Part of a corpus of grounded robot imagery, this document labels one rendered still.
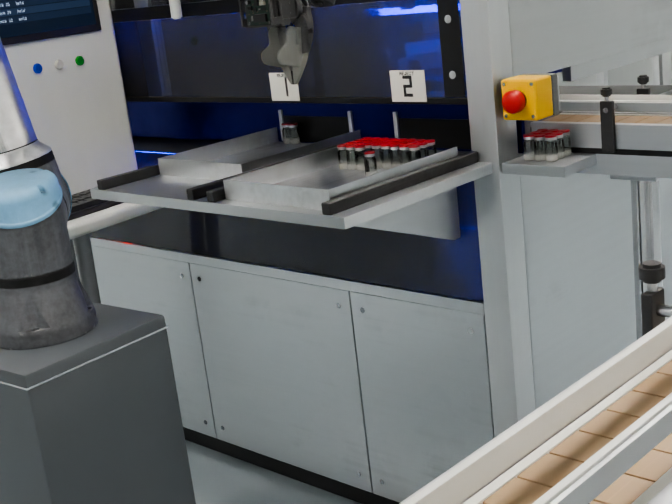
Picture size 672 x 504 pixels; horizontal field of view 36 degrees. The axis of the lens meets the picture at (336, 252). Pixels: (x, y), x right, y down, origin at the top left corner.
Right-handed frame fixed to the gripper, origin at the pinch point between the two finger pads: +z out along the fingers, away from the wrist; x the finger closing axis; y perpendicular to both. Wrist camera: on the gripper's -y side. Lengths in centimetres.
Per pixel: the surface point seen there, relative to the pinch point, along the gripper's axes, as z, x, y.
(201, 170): 19.8, -40.2, -9.7
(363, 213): 22.0, 11.0, -0.3
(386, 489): 98, -24, -36
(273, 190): 18.9, -7.1, 1.8
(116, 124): 15, -91, -26
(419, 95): 9.1, -4.4, -35.6
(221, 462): 109, -87, -39
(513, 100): 9.4, 18.9, -32.2
